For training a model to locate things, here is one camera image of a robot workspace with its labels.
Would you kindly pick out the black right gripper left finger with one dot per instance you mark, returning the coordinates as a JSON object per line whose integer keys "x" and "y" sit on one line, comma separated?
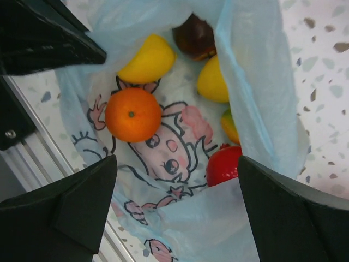
{"x": 63, "y": 221}

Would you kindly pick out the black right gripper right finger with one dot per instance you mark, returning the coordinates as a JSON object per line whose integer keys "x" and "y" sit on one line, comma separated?
{"x": 291, "y": 221}

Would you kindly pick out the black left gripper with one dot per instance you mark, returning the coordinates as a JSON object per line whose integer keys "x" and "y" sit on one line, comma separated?
{"x": 37, "y": 36}

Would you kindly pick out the blue printed plastic bag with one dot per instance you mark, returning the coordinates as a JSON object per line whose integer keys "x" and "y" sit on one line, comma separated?
{"x": 161, "y": 195}

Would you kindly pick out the orange round fruit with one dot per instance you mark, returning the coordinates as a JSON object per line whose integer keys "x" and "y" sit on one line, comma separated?
{"x": 133, "y": 115}

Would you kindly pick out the yellow fruit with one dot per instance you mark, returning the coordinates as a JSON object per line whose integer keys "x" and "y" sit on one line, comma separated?
{"x": 154, "y": 59}

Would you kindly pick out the dark brown fruit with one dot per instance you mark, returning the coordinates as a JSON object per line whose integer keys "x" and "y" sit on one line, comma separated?
{"x": 195, "y": 38}

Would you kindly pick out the red pomegranate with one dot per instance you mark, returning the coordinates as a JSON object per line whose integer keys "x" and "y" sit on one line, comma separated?
{"x": 223, "y": 165}

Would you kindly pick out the green orange mango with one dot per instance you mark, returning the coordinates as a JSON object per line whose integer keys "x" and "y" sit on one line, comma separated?
{"x": 229, "y": 127}

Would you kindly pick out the yellow lemon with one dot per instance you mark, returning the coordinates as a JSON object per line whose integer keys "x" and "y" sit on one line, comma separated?
{"x": 211, "y": 84}

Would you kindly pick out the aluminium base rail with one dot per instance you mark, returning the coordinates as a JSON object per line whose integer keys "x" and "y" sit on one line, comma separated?
{"x": 48, "y": 155}

